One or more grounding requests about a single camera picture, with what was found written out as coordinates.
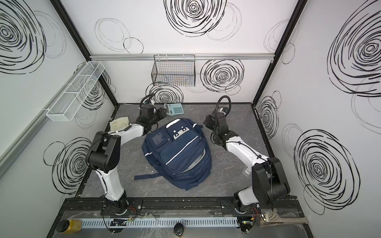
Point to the black wire wall basket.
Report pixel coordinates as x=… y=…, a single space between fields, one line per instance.
x=175 y=69

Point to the white wire wall shelf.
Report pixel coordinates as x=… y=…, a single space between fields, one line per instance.
x=75 y=92

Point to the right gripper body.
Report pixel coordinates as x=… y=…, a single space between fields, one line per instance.
x=209 y=121

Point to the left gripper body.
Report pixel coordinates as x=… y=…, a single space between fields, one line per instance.
x=159 y=113

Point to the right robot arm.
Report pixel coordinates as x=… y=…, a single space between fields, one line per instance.
x=269 y=182

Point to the navy blue student backpack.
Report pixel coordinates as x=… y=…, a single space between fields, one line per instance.
x=179 y=152

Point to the white cream food pouch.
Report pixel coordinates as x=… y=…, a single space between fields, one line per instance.
x=119 y=124

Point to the clear plastic pencil case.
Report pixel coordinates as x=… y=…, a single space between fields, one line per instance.
x=247 y=171

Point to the teal calculator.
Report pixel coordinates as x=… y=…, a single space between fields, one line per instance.
x=174 y=109

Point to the black round knob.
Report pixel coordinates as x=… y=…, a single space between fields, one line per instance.
x=179 y=230

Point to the yellow black cylinder object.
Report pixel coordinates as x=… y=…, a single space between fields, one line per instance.
x=69 y=226

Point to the white slotted cable duct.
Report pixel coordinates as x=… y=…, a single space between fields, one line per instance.
x=192 y=222

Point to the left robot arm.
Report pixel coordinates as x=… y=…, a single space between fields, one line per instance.
x=104 y=154

